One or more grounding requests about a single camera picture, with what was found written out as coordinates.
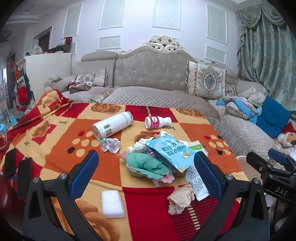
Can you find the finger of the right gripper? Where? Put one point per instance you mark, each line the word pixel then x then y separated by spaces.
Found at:
pixel 260 164
pixel 281 158

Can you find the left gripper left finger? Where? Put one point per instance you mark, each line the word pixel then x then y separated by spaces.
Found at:
pixel 40 220

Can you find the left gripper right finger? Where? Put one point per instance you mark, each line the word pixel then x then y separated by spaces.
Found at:
pixel 250 221

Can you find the white printed wrapper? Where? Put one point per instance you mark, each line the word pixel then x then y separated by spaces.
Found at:
pixel 194 178

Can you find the beige tissue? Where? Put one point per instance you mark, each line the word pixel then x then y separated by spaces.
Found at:
pixel 180 199

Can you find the green white tissue pack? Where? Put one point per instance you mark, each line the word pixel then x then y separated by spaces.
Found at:
pixel 197 146

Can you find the white sponge block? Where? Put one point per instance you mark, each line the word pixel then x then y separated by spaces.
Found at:
pixel 112 204

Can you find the light blue snack bag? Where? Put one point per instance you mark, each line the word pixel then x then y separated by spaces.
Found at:
pixel 171 152

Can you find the green pink towel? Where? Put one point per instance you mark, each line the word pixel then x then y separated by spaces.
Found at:
pixel 148 166

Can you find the small grey tissue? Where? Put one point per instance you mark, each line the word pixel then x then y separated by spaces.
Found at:
pixel 113 145

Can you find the white tissue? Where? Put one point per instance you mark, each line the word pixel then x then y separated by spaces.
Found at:
pixel 140 146

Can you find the milk carton with cow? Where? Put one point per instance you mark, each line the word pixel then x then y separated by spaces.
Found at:
pixel 164 133

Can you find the plush toy with red hat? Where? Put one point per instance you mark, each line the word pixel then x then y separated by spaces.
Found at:
pixel 287 138

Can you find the blue cushion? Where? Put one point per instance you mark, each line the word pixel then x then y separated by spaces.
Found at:
pixel 273 118

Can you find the colourful striped blanket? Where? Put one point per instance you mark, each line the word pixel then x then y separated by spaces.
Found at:
pixel 251 111

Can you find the beige clothes pile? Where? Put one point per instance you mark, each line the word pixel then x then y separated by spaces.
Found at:
pixel 254 97

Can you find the grey edged pillow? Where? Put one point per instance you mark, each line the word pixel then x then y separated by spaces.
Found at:
pixel 232 108

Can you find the colourful patterned blanket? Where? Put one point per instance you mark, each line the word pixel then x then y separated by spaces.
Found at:
pixel 57 134

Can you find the large embroidered cushion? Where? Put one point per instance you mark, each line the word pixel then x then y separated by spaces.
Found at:
pixel 206 81

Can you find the teal patterned curtain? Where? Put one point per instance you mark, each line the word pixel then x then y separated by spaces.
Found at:
pixel 266 52

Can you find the white thermos bottle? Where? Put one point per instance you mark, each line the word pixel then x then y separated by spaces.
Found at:
pixel 111 125

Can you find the pink label yogurt bottle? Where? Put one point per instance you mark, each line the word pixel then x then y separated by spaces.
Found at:
pixel 155 122

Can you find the beige tufted sofa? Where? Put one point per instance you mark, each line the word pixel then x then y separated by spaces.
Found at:
pixel 155 74

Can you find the clothes pile on sofa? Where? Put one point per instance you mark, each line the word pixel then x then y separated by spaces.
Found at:
pixel 74 87

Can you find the white cabinet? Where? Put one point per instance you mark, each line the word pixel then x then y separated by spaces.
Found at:
pixel 40 68

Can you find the small embroidered cushion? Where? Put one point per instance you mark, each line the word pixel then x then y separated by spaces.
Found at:
pixel 96 78

